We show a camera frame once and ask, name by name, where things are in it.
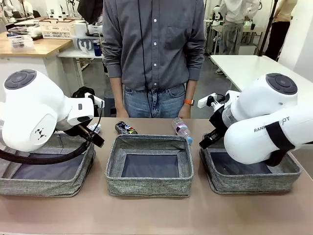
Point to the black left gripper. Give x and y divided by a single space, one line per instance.
78 131

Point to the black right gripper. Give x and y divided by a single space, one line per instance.
218 122

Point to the white paper ball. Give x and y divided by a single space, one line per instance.
95 127

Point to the clear plastic water bottle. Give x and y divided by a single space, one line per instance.
182 129

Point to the crushed black Pepsi can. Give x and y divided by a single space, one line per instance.
126 127

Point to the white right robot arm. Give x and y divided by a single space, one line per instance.
256 102

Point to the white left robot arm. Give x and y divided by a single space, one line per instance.
36 98

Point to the person's left forearm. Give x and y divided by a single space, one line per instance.
191 89

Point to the person's right forearm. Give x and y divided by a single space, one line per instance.
115 93

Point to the person's right hand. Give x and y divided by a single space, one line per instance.
122 113

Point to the person's left hand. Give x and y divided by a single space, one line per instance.
184 112

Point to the orange wrist watch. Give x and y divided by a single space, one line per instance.
188 102

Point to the black backpack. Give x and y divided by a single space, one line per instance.
80 92

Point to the grey fabric basket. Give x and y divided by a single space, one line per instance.
36 186
149 184
256 182

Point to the large white table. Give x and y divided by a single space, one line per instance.
244 66

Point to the narrow white desk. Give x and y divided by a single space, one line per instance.
78 53

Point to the blue drink can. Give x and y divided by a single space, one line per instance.
96 48

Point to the wooden top table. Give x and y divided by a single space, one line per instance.
49 45

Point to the person in grey shirt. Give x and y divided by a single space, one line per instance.
154 49

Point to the white desktop appliance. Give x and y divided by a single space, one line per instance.
95 29

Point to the white paper roll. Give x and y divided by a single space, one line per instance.
79 29

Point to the light wooden desk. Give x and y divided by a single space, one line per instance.
249 30

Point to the white perforated crate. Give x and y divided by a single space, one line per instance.
57 29

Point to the person in white clothes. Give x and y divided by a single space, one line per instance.
234 24

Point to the clear plastic box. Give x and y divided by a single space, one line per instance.
20 42

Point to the black tripod pole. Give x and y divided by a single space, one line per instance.
267 29

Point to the person in beige top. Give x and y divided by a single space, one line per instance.
281 29

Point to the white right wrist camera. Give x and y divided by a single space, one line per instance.
205 101

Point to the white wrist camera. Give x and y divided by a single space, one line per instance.
97 100
205 101

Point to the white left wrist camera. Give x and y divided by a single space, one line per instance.
97 100

